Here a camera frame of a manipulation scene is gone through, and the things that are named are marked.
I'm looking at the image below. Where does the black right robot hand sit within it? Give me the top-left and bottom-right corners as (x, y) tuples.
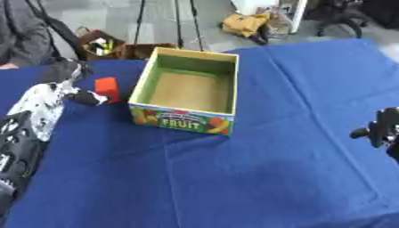
(349, 106), (399, 164)

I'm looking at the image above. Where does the brown box with supplies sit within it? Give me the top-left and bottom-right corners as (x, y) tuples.
(75, 26), (178, 61)

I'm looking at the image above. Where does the black tripod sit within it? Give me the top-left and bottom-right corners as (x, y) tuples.
(131, 0), (206, 52)

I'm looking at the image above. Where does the black office chair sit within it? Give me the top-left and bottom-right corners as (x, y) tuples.
(302, 0), (399, 39)

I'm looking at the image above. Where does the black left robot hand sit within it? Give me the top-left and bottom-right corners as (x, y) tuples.
(38, 60), (111, 107)

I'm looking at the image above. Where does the cardboard box with green inside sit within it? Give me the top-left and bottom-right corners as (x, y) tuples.
(126, 46), (242, 136)

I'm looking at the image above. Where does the yellow bag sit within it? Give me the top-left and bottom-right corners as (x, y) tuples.
(219, 12), (273, 38)

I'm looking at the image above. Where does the person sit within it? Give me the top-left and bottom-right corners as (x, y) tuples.
(0, 0), (91, 70)

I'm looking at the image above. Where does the orange rectangular block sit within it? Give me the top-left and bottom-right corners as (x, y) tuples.
(94, 77), (122, 103)

